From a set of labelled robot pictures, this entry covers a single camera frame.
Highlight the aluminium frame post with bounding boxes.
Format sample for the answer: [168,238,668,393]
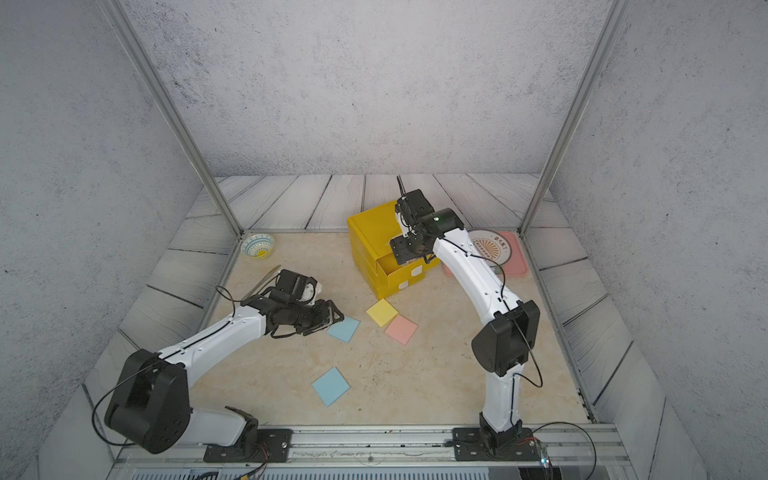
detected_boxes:
[98,0,244,238]
[518,0,632,237]

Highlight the white orange patterned plate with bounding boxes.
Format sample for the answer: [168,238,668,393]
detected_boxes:
[469,229,512,266]

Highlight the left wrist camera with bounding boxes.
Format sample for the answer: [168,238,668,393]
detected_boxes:
[270,269,321,305]

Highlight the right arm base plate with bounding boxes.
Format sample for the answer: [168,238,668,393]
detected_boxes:
[444,427,541,462]

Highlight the pink plastic tray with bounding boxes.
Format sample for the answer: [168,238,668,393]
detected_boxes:
[440,230,529,278]

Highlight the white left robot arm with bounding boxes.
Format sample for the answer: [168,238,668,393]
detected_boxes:
[104,295,344,461]

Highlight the yellow top drawer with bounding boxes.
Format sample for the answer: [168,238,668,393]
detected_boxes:
[365,244,441,299]

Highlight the left aluminium frame post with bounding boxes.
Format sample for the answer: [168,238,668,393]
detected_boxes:
[98,0,244,238]

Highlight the yellow sticky note pad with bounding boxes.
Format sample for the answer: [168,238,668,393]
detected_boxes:
[366,299,399,328]

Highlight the blue sticky note pad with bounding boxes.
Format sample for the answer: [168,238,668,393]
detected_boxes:
[312,367,350,407]
[328,317,360,343]

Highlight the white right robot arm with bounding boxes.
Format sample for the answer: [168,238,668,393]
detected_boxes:
[390,200,540,436]

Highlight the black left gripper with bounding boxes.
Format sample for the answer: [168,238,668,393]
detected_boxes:
[287,298,347,335]

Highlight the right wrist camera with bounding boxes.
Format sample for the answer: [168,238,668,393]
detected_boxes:
[395,189,435,229]

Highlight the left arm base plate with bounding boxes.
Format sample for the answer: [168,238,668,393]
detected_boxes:
[203,428,293,464]

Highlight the right aluminium frame post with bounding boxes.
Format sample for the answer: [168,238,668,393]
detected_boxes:
[518,0,632,237]

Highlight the yellow plastic drawer cabinet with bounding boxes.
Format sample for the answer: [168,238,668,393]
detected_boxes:
[347,200,440,299]

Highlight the pink sticky note pad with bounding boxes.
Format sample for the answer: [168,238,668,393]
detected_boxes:
[385,315,418,345]

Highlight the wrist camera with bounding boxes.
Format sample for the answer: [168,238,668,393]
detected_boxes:
[395,189,435,229]
[270,269,321,305]

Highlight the blue patterned small bowl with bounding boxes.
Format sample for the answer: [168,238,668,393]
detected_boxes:
[240,233,275,259]

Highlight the thin wooden stick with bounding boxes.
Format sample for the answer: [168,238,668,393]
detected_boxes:
[240,264,282,303]

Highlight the front aluminium rail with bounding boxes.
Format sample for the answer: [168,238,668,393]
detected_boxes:
[108,422,647,479]

